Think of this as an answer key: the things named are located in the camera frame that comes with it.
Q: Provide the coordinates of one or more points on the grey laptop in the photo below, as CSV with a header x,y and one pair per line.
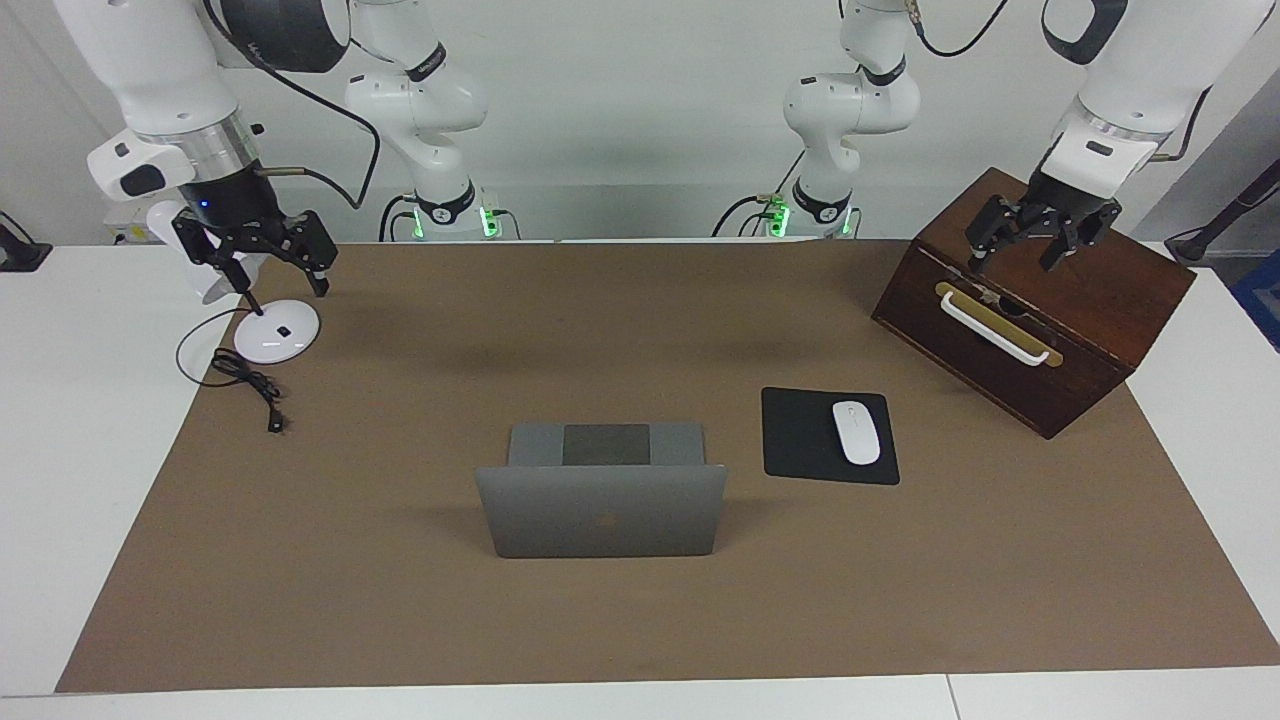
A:
x,y
600,510

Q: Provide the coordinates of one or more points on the white computer mouse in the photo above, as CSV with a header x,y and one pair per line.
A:
x,y
856,435

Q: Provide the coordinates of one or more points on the dark wooden box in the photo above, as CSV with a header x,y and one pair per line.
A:
x,y
1100,300

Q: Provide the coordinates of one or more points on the white power strip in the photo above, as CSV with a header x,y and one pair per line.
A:
x,y
125,225

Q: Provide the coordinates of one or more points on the blue panel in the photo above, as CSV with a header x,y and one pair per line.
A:
x,y
1262,300

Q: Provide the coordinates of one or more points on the black stand leg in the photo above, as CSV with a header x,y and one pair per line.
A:
x,y
1225,215

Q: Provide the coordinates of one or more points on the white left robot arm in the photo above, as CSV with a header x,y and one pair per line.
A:
x,y
850,105

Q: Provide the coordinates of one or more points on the black mouse pad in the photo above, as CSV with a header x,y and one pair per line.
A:
x,y
800,440

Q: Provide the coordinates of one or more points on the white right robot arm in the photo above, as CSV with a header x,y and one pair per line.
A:
x,y
420,100

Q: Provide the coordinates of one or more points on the black clamp bracket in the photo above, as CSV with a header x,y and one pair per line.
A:
x,y
20,255

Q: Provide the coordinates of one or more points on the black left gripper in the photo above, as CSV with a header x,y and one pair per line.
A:
x,y
1062,200

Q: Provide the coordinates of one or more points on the brown table mat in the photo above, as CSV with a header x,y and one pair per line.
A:
x,y
400,600

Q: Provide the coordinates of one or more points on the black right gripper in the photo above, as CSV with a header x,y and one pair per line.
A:
x,y
230,200

